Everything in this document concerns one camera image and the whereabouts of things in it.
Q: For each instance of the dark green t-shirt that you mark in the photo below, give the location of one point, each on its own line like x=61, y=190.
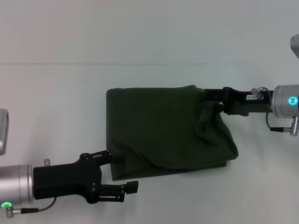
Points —
x=163, y=128

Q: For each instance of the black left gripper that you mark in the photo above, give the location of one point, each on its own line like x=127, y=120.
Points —
x=65, y=179

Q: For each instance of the silver connector plug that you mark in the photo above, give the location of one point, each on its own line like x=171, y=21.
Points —
x=47, y=162

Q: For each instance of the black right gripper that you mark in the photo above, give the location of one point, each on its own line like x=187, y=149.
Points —
x=247, y=100

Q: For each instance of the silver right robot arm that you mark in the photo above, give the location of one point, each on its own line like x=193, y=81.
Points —
x=286, y=101

